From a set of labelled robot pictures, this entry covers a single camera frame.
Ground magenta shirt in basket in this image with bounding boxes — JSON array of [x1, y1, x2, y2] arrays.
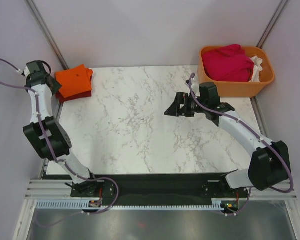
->
[[201, 44, 254, 83]]

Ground left aluminium corner post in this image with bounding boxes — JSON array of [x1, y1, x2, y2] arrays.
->
[[24, 0, 69, 70]]

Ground aluminium front rail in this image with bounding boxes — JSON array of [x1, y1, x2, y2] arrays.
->
[[25, 179, 297, 201]]

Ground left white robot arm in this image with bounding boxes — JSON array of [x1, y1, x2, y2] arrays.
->
[[23, 60, 100, 198]]

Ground orange t shirt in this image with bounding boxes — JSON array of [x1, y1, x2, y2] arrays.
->
[[55, 64, 94, 93]]

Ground orange plastic basket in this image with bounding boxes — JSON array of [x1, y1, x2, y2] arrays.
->
[[197, 45, 276, 98]]

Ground white slotted cable duct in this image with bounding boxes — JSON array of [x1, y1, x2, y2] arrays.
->
[[35, 199, 230, 211]]

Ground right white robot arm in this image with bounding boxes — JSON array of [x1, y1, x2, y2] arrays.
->
[[164, 82, 294, 197]]

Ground white cloth in basket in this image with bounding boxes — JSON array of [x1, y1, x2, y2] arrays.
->
[[249, 55, 263, 83]]

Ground folded dark red shirt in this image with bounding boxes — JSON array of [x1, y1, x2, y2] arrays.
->
[[56, 91, 92, 103]]

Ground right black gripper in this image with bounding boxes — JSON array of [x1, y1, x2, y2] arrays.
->
[[164, 92, 208, 118]]

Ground right aluminium corner post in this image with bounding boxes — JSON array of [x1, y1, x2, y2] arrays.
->
[[256, 0, 291, 49]]

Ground aluminium corner post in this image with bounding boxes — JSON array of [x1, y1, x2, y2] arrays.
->
[[256, 0, 291, 49], [24, 0, 69, 70]]

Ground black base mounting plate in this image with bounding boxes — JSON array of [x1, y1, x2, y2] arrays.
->
[[69, 172, 248, 207]]

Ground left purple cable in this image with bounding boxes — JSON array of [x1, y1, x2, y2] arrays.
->
[[0, 57, 121, 228]]

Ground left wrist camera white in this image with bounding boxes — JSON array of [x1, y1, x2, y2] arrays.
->
[[17, 67, 30, 77]]

